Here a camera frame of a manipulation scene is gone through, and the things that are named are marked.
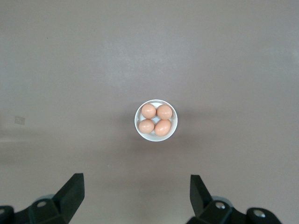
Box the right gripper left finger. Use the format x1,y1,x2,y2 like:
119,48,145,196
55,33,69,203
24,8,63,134
0,173,85,224

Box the brown egg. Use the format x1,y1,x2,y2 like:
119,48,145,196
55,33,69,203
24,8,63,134
138,119,155,134
157,104,173,120
154,119,172,137
141,104,157,119

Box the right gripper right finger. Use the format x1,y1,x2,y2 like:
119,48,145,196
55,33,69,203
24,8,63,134
186,175,281,224

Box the white round bowl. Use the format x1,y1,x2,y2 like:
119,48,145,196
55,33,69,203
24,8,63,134
134,99,178,142

